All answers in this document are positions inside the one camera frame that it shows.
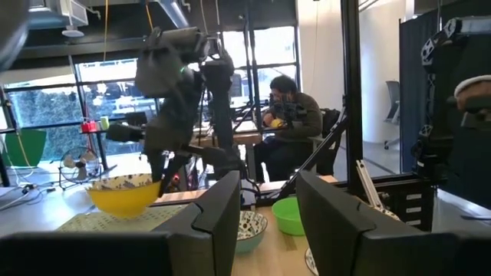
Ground green round panel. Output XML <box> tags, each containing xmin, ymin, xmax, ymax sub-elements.
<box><xmin>2</xmin><ymin>129</ymin><xmax>48</xmax><ymax>169</ymax></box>

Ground red container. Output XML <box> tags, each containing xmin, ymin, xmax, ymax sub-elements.
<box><xmin>80</xmin><ymin>119</ymin><xmax>99</xmax><ymax>134</ymax></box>

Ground grey office chair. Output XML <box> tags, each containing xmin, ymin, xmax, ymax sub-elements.
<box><xmin>383</xmin><ymin>80</ymin><xmax>402</xmax><ymax>150</ymax></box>

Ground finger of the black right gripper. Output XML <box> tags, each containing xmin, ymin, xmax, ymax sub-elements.
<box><xmin>157</xmin><ymin>152</ymin><xmax>181</xmax><ymax>197</ymax></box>
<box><xmin>147</xmin><ymin>149</ymin><xmax>166</xmax><ymax>183</ymax></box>

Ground yellow hanging cable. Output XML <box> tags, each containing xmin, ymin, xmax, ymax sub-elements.
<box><xmin>102</xmin><ymin>0</ymin><xmax>110</xmax><ymax>62</ymax></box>

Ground black drawer unit white labels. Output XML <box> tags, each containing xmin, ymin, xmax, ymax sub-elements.
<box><xmin>394</xmin><ymin>183</ymin><xmax>437</xmax><ymax>232</ymax></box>

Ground small metal desk fan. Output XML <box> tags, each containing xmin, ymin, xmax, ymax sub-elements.
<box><xmin>58</xmin><ymin>146</ymin><xmax>102</xmax><ymax>192</ymax></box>

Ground black diagonal frame brace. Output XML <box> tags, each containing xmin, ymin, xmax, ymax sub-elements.
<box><xmin>275</xmin><ymin>114</ymin><xmax>348</xmax><ymax>200</ymax></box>

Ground silver aluminium bar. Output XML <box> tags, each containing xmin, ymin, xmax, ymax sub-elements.
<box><xmin>355</xmin><ymin>159</ymin><xmax>384</xmax><ymax>210</ymax></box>

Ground black frame with brackets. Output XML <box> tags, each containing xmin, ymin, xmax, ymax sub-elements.
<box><xmin>412</xmin><ymin>17</ymin><xmax>491</xmax><ymax>210</ymax></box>

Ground wooden desk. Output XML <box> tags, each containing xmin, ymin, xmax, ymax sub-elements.
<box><xmin>191</xmin><ymin>122</ymin><xmax>264</xmax><ymax>181</ymax></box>

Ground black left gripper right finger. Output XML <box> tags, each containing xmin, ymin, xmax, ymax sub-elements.
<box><xmin>295</xmin><ymin>170</ymin><xmax>491</xmax><ymax>276</ymax></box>

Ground black frame post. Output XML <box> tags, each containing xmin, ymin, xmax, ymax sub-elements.
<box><xmin>340</xmin><ymin>0</ymin><xmax>364</xmax><ymax>192</ymax></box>

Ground green bowl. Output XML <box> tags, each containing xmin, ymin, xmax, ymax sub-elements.
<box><xmin>272</xmin><ymin>196</ymin><xmax>307</xmax><ymax>236</ymax></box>

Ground pale green perforated metal rack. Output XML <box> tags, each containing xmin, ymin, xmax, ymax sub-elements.
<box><xmin>56</xmin><ymin>204</ymin><xmax>191</xmax><ymax>234</ymax></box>

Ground person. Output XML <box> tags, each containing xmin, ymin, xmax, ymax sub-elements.
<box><xmin>252</xmin><ymin>74</ymin><xmax>324</xmax><ymax>183</ymax></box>

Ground yellow bowl floral inside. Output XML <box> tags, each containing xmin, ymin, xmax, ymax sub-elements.
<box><xmin>86</xmin><ymin>172</ymin><xmax>162</xmax><ymax>219</ymax></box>
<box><xmin>304</xmin><ymin>248</ymin><xmax>320</xmax><ymax>276</ymax></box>

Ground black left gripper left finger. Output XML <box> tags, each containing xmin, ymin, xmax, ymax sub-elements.
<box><xmin>0</xmin><ymin>170</ymin><xmax>242</xmax><ymax>276</ymax></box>

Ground teal bowl floral inside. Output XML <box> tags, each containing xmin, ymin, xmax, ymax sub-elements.
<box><xmin>235</xmin><ymin>210</ymin><xmax>269</xmax><ymax>255</ymax></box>
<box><xmin>370</xmin><ymin>205</ymin><xmax>400</xmax><ymax>222</ymax></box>

